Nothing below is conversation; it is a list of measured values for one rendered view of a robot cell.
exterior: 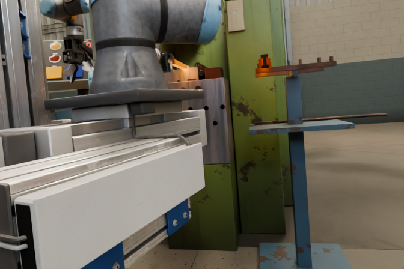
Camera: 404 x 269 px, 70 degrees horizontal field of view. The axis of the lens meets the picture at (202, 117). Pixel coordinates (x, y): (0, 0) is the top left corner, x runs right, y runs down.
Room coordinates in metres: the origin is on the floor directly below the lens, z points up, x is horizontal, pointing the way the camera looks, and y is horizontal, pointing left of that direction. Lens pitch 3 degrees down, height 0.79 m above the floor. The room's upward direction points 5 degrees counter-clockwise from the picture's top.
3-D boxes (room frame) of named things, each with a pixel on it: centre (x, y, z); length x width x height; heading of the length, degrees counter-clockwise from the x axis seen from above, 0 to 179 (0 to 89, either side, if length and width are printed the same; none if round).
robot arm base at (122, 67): (0.58, 0.14, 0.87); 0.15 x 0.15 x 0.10
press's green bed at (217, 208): (1.79, 0.00, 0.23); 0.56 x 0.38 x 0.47; 168
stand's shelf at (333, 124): (1.28, -0.41, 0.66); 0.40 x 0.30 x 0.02; 79
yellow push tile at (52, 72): (1.48, 0.73, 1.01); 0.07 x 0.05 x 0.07; 103
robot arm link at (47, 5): (1.22, 0.56, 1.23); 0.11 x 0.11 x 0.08; 71
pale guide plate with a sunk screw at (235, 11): (1.65, -0.24, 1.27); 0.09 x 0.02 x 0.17; 78
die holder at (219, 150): (1.79, 0.00, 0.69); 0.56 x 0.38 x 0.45; 168
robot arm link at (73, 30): (1.32, 0.54, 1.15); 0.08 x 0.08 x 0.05
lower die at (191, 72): (1.80, 0.06, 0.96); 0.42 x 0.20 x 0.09; 168
